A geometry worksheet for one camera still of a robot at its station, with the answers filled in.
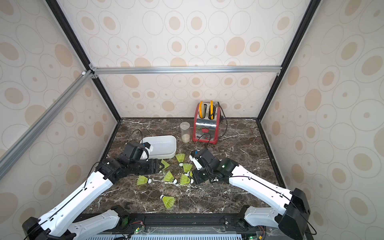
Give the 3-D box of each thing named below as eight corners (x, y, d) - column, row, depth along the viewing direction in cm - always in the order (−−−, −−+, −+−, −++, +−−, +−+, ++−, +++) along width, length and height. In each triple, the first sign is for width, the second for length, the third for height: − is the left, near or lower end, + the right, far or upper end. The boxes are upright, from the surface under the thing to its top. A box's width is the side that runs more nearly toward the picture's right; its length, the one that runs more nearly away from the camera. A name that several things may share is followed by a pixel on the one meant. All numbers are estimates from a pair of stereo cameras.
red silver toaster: (193, 141, 108) (192, 122, 92) (197, 120, 122) (198, 99, 106) (215, 144, 107) (219, 125, 91) (217, 122, 121) (220, 102, 105)
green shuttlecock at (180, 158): (175, 166, 96) (174, 163, 92) (176, 156, 100) (175, 153, 97) (184, 166, 96) (184, 163, 92) (185, 156, 100) (184, 153, 97)
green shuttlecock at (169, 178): (165, 181, 90) (164, 178, 86) (169, 174, 92) (168, 171, 89) (174, 186, 88) (173, 183, 84) (178, 178, 91) (178, 175, 87)
